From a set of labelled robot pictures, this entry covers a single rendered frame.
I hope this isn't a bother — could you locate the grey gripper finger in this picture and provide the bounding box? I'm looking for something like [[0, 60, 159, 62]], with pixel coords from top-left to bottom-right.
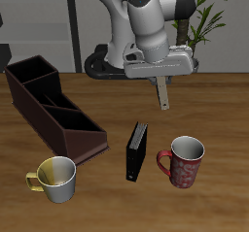
[[156, 76, 170, 111]]

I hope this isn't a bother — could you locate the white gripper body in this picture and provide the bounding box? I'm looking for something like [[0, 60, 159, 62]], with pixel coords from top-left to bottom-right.
[[123, 45, 196, 81]]

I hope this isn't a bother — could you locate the black book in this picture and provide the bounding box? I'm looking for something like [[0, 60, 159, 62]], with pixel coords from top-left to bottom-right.
[[124, 121, 150, 183]]

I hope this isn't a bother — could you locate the dark brown desk caddy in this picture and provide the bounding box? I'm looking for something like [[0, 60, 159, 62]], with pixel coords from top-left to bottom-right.
[[4, 54, 111, 167]]

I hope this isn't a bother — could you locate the green pot plant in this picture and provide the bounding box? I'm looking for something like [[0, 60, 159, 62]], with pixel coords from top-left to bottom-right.
[[171, 0, 230, 56]]

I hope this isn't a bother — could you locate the red patterned mug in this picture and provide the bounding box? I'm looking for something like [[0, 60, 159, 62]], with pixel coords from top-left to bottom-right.
[[156, 135, 206, 189]]

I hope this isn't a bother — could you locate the grey shelf unit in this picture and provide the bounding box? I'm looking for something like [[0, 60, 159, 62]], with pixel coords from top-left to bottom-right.
[[0, 0, 76, 74]]

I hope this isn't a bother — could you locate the yellow and white mug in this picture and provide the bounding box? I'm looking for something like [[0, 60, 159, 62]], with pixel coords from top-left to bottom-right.
[[24, 155, 78, 205]]

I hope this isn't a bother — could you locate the flat black base plate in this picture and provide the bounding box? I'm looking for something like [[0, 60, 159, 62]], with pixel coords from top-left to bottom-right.
[[84, 43, 200, 82]]

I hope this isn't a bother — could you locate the dark vertical post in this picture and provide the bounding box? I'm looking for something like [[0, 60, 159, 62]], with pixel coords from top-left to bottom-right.
[[65, 0, 83, 74]]

